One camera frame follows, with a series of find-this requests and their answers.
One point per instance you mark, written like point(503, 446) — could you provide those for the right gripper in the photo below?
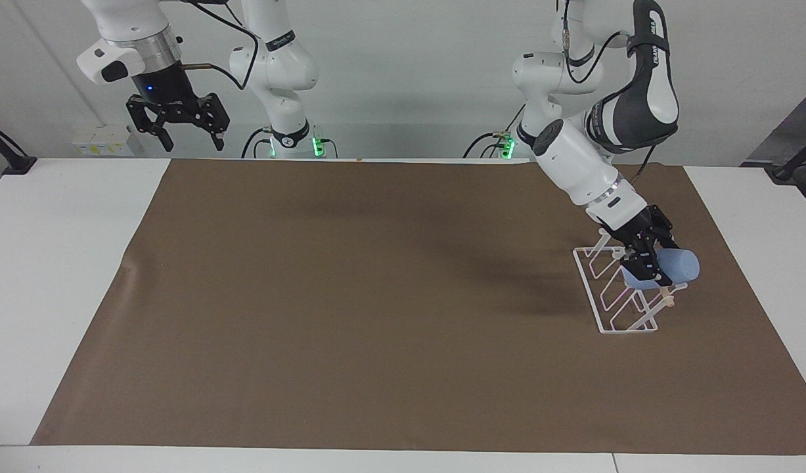
point(161, 84)

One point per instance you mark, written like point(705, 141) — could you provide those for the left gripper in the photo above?
point(636, 230)

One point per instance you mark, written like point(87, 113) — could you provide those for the light blue cup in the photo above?
point(680, 266)

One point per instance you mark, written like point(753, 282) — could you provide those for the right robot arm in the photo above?
point(274, 62)

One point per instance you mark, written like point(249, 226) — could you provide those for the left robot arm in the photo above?
point(577, 167)

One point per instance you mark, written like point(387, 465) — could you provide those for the black stand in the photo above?
point(8, 154)
point(797, 161)

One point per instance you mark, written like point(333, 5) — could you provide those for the white wall socket box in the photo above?
point(102, 140)

